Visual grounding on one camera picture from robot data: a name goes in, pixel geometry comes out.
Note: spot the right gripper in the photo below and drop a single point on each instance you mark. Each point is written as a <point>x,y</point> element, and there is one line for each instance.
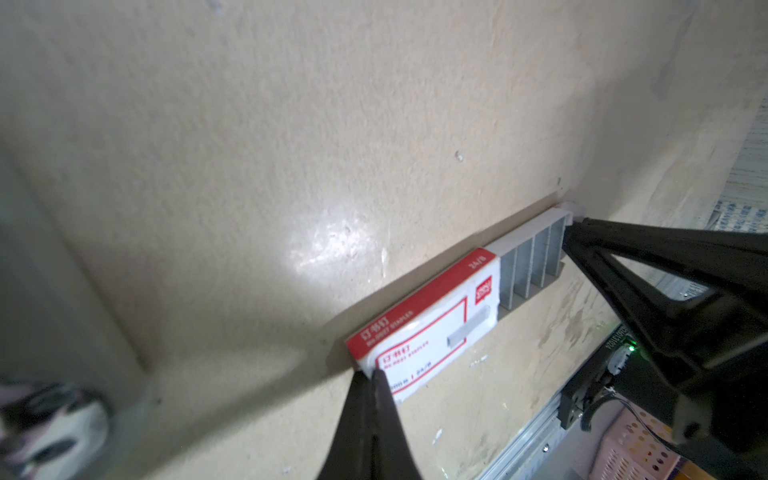
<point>703,364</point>

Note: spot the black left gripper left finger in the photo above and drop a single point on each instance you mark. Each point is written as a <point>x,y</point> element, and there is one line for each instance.
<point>351,454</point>

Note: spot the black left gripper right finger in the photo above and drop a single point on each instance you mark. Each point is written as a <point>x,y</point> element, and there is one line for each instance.
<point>391,455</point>

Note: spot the red white staple box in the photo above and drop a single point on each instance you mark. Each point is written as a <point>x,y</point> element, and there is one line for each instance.
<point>414,340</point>

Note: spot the pink plastic basket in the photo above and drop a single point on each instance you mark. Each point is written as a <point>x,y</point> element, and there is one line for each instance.
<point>632,449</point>

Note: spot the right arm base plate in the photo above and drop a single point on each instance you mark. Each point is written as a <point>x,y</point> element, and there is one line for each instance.
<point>595,374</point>

